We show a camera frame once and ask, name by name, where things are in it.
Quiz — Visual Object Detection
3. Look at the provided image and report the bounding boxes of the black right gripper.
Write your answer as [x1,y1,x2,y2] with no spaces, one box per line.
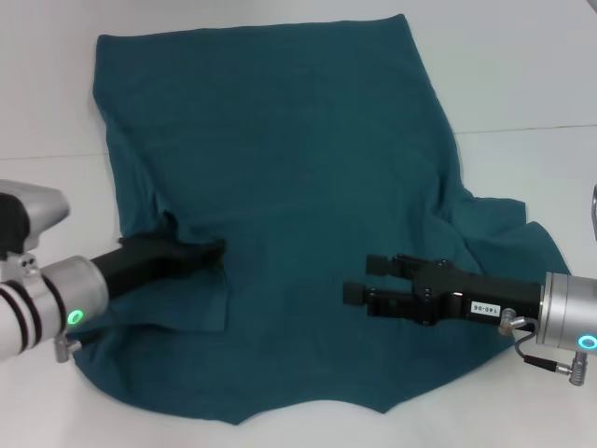
[342,252,548,328]

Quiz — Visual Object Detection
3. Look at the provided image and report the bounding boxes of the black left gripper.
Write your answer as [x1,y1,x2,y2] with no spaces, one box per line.
[90,232,228,301]

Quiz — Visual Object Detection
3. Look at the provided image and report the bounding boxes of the left arm cable with connectors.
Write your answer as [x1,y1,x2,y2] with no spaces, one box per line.
[54,332,79,365]

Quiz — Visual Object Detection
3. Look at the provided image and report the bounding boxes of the teal blue shirt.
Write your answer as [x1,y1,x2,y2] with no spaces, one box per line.
[69,13,573,427]

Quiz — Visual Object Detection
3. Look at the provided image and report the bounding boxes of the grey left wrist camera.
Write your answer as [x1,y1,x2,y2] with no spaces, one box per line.
[0,178,72,257]

